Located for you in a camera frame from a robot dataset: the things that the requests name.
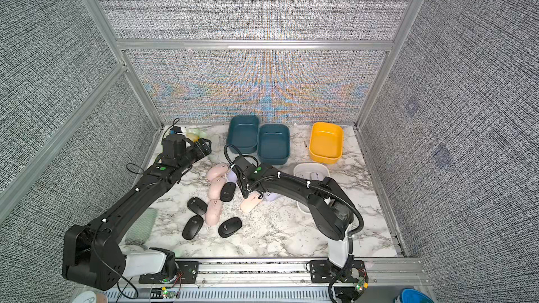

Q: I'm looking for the green cloth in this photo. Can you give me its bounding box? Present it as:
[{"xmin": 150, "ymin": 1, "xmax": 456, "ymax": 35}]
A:
[{"xmin": 124, "ymin": 208, "xmax": 158, "ymax": 245}]

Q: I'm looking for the black mouse lower left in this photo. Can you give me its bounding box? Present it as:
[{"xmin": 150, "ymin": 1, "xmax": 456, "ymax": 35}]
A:
[{"xmin": 182, "ymin": 215, "xmax": 204, "ymax": 241}]

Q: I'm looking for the pink mouse middle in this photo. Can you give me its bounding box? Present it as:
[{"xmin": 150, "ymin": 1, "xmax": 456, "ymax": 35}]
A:
[{"xmin": 208, "ymin": 176, "xmax": 227, "ymax": 200}]

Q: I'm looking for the white storage box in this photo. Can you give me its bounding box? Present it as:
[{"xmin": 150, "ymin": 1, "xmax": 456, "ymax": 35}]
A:
[{"xmin": 293, "ymin": 162, "xmax": 331, "ymax": 215}]

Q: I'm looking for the yellow storage box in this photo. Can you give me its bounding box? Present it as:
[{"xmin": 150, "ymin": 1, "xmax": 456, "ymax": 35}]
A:
[{"xmin": 309, "ymin": 122, "xmax": 344, "ymax": 165}]

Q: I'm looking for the purple mouse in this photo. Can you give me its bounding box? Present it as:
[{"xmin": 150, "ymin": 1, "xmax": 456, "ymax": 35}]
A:
[
  {"xmin": 264, "ymin": 192, "xmax": 282, "ymax": 202},
  {"xmin": 227, "ymin": 170, "xmax": 238, "ymax": 183}
]

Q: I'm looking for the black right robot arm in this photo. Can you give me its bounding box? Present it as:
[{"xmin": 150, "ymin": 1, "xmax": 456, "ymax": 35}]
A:
[{"xmin": 223, "ymin": 144, "xmax": 364, "ymax": 269}]

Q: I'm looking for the teal storage box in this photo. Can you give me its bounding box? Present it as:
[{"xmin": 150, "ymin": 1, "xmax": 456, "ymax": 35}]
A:
[
  {"xmin": 226, "ymin": 114, "xmax": 260, "ymax": 154},
  {"xmin": 258, "ymin": 123, "xmax": 291, "ymax": 166}
]

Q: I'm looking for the teal storage box left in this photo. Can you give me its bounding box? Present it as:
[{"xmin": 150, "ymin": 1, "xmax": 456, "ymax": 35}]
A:
[{"xmin": 226, "ymin": 114, "xmax": 260, "ymax": 154}]

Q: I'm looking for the black mouse centre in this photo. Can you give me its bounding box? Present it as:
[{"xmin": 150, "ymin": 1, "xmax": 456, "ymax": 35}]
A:
[{"xmin": 220, "ymin": 182, "xmax": 237, "ymax": 203}]

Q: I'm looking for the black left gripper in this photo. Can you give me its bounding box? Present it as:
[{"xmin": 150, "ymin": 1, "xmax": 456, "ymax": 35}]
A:
[{"xmin": 178, "ymin": 137, "xmax": 213, "ymax": 173}]

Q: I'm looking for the white round object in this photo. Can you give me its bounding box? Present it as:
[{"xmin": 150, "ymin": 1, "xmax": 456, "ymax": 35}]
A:
[{"xmin": 72, "ymin": 290, "xmax": 108, "ymax": 303}]

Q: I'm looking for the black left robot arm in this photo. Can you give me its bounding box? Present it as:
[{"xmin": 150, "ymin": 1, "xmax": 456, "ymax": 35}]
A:
[{"xmin": 62, "ymin": 133, "xmax": 212, "ymax": 290}]

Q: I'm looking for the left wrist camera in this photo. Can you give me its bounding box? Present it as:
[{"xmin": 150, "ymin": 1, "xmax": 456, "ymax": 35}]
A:
[{"xmin": 168, "ymin": 126, "xmax": 183, "ymax": 136}]

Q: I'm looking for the blue round object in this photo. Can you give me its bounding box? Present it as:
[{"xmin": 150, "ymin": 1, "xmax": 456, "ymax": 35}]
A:
[{"xmin": 393, "ymin": 288, "xmax": 434, "ymax": 303}]

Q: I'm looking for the pink mouse lower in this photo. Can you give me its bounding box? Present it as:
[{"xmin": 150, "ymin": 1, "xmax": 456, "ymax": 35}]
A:
[{"xmin": 205, "ymin": 199, "xmax": 223, "ymax": 227}]

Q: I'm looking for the peach pink mouse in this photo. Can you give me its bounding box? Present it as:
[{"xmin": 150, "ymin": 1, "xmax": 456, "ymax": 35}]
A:
[{"xmin": 240, "ymin": 192, "xmax": 264, "ymax": 213}]

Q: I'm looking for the white mouse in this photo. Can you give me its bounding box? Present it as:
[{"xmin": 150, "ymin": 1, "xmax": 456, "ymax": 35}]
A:
[{"xmin": 310, "ymin": 171, "xmax": 325, "ymax": 181}]

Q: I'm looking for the black mouse lower right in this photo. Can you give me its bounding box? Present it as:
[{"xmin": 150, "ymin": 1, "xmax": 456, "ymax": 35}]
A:
[{"xmin": 218, "ymin": 217, "xmax": 243, "ymax": 238}]

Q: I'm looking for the black mouse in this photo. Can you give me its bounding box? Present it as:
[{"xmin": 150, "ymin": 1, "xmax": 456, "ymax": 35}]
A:
[
  {"xmin": 218, "ymin": 217, "xmax": 243, "ymax": 238},
  {"xmin": 182, "ymin": 215, "xmax": 204, "ymax": 241},
  {"xmin": 187, "ymin": 197, "xmax": 208, "ymax": 216},
  {"xmin": 220, "ymin": 182, "xmax": 237, "ymax": 203}
]

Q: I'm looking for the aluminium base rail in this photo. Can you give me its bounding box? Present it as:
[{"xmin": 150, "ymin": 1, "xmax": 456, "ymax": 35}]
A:
[{"xmin": 75, "ymin": 256, "xmax": 430, "ymax": 303}]

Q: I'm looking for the teal storage box right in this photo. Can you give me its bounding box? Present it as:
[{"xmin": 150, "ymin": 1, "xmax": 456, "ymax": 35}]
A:
[{"xmin": 258, "ymin": 123, "xmax": 291, "ymax": 166}]

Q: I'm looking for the green wavy plate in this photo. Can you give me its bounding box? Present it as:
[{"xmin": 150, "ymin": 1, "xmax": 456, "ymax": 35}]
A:
[{"xmin": 185, "ymin": 128, "xmax": 209, "ymax": 144}]

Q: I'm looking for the pink mouse top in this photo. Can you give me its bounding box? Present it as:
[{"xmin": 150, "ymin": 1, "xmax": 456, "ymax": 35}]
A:
[{"xmin": 206, "ymin": 163, "xmax": 230, "ymax": 181}]

